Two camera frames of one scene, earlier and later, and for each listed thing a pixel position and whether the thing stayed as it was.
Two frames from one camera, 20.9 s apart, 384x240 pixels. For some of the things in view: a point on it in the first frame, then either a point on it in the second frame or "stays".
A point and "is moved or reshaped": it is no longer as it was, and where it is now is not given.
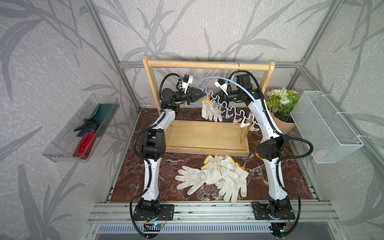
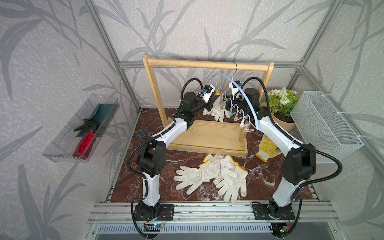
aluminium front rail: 211,213 stays
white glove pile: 232,191 stays
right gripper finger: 217,101 -> 228,105
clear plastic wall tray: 79,141 stays
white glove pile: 217,168 -> 217,110
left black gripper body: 178,97 -> 199,107
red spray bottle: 85,145 stays
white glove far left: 192,177 stays
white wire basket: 332,140 stays
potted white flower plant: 280,102 stays
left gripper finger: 198,98 -> 210,105
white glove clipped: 210,111 is moved or reshaped
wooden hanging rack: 219,138 stays
